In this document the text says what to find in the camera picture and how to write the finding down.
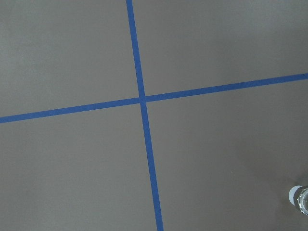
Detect white and chrome PPR valve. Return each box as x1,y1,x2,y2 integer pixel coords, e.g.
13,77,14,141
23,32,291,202
288,185,308,216

